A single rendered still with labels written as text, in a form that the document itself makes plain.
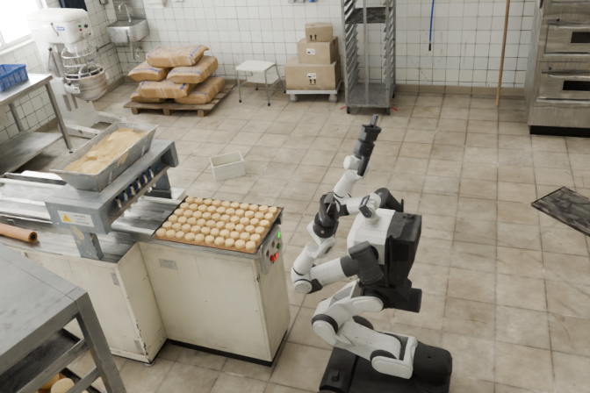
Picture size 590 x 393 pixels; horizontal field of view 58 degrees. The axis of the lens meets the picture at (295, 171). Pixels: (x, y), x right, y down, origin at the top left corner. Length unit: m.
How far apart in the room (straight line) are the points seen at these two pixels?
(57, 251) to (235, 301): 0.99
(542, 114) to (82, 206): 4.24
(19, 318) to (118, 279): 1.82
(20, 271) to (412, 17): 5.52
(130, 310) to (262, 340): 0.74
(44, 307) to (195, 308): 2.02
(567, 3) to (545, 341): 2.89
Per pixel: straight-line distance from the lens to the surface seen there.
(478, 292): 3.72
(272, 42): 6.83
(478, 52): 6.38
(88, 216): 2.77
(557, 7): 5.15
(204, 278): 2.92
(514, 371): 3.33
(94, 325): 1.21
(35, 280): 1.24
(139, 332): 3.21
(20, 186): 3.86
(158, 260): 3.01
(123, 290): 3.01
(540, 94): 5.45
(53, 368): 1.24
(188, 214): 2.95
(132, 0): 7.61
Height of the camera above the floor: 2.52
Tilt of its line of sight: 30 degrees down
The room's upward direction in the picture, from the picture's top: 6 degrees counter-clockwise
